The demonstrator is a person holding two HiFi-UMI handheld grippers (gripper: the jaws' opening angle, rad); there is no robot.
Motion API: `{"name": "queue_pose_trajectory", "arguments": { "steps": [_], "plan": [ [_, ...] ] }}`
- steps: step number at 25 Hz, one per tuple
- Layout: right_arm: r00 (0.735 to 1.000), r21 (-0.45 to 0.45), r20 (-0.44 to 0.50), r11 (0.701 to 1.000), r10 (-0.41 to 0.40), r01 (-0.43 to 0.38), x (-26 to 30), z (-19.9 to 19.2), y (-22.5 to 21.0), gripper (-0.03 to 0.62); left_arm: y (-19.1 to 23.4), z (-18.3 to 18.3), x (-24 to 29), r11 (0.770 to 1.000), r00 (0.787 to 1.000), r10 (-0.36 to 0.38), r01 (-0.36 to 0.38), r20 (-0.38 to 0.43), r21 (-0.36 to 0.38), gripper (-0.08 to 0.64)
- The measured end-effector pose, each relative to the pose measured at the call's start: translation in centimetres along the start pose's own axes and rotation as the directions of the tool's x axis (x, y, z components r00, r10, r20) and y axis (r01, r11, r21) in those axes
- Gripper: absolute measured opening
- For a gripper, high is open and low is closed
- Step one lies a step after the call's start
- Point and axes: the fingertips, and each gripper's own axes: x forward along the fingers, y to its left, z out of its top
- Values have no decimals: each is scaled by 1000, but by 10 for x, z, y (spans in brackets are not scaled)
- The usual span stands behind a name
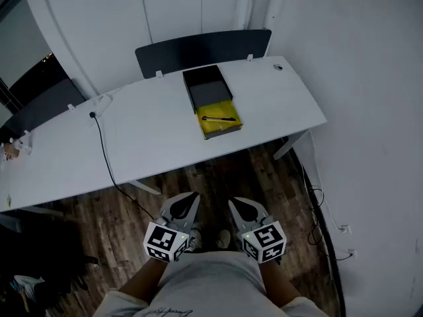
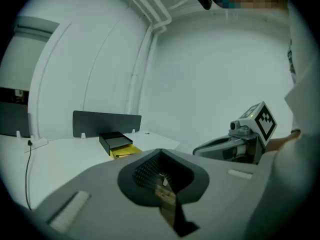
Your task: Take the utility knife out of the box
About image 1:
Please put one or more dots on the person's right forearm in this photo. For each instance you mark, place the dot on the person's right forearm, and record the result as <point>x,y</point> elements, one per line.
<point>279,286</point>

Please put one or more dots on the white wall socket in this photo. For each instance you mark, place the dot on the white wall socket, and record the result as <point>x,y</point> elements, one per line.
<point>352,253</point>
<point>345,229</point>

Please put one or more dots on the white partition bracket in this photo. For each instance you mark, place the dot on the white partition bracket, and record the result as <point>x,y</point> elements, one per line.
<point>159,74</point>
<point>250,57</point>

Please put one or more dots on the clear bottles on desk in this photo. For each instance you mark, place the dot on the clear bottles on desk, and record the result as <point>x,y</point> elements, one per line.
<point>16,149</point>

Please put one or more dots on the person's left shoe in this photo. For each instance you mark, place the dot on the person's left shoe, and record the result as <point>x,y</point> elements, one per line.
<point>195,239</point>

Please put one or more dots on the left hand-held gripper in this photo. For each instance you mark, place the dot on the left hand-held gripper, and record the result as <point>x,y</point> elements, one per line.
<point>165,239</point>

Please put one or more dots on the large dark desk partition screen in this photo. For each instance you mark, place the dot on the large dark desk partition screen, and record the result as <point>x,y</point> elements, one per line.
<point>198,55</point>

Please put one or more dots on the white desk leg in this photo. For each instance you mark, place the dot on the white desk leg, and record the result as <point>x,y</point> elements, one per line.
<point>145,187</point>
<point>291,145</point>

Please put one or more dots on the black box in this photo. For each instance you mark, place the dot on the black box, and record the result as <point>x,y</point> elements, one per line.
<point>208,91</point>

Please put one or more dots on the glass window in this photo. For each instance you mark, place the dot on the glass window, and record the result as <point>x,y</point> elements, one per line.
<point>23,45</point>

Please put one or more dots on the white power strip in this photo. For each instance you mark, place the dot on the white power strip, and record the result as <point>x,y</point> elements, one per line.
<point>100,104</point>

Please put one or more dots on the person's shoe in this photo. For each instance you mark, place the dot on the person's shoe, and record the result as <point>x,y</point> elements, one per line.
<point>224,239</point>
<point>195,239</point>

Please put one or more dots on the small dark desk partition screen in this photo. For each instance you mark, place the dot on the small dark desk partition screen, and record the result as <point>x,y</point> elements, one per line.
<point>46,106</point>

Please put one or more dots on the person's grey shirt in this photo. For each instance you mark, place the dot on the person's grey shirt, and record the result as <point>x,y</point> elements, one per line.
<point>211,286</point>

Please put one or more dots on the person's right shoe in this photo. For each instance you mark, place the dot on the person's right shoe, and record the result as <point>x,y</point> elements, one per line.
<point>224,239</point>

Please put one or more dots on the person's left forearm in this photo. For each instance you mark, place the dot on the person's left forearm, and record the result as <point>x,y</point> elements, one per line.
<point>143,281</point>

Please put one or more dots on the dark clutter pile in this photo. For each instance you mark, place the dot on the dark clutter pile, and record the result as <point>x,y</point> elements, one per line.
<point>39,276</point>

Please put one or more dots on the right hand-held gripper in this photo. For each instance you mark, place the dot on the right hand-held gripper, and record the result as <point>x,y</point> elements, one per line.
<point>266,241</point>

